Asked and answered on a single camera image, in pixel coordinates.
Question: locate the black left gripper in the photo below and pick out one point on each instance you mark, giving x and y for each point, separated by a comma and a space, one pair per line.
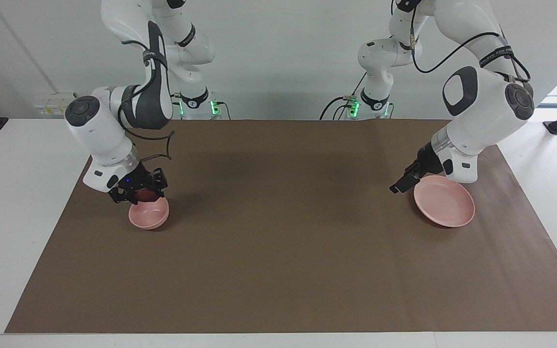
431, 162

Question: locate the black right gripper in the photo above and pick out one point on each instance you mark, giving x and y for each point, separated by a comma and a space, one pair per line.
136, 178

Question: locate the red apple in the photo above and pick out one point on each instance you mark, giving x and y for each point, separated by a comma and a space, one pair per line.
145, 195

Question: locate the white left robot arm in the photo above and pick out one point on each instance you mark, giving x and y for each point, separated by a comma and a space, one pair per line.
481, 116

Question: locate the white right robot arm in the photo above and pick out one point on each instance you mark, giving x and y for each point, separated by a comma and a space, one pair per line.
99, 130

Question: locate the pink bowl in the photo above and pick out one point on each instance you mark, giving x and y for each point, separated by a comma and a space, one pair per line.
148, 216

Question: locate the pink plate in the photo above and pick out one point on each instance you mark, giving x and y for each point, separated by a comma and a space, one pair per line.
445, 203

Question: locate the brown paper table mat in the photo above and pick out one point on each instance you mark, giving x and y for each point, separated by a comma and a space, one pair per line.
278, 251

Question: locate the white wall socket box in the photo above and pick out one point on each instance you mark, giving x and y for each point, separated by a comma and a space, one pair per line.
51, 107

